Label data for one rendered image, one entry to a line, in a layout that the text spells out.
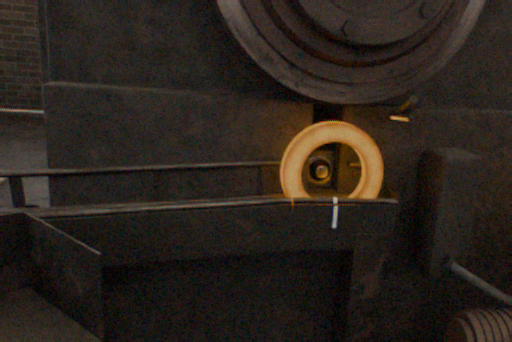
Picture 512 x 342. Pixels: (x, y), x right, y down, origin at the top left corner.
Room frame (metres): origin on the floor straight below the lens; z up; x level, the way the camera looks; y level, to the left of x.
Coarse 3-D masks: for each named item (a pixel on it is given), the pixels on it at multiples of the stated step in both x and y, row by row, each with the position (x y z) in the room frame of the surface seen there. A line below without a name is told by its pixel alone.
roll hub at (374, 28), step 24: (312, 0) 0.85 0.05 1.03; (336, 0) 0.87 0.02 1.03; (360, 0) 0.88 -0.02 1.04; (384, 0) 0.89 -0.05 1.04; (408, 0) 0.90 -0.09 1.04; (432, 0) 0.90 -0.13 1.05; (312, 24) 0.88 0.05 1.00; (336, 24) 0.86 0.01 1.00; (360, 24) 0.87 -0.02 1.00; (384, 24) 0.88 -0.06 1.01; (408, 24) 0.89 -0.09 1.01
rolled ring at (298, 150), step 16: (320, 128) 0.97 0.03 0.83; (336, 128) 0.97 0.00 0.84; (352, 128) 0.98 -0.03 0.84; (304, 144) 0.96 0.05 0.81; (320, 144) 0.97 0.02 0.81; (352, 144) 0.98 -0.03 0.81; (368, 144) 0.99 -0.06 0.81; (288, 160) 0.95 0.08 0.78; (304, 160) 0.96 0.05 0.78; (368, 160) 0.99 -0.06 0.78; (288, 176) 0.95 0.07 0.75; (368, 176) 0.99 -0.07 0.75; (288, 192) 0.95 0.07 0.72; (304, 192) 0.96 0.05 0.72; (352, 192) 1.01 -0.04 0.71; (368, 192) 0.99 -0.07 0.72
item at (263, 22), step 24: (240, 0) 0.91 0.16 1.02; (264, 0) 0.89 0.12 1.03; (288, 0) 0.89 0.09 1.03; (456, 0) 0.98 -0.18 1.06; (264, 24) 0.90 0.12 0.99; (288, 24) 0.89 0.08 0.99; (432, 24) 0.95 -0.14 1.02; (456, 24) 0.98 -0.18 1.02; (288, 48) 0.91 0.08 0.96; (312, 48) 0.90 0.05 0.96; (336, 48) 0.91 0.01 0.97; (360, 48) 0.92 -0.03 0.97; (384, 48) 0.93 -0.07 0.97; (408, 48) 0.94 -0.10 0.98; (432, 48) 0.97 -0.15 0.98; (312, 72) 0.92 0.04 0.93; (336, 72) 0.93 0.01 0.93; (360, 72) 0.94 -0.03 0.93; (384, 72) 0.95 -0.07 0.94
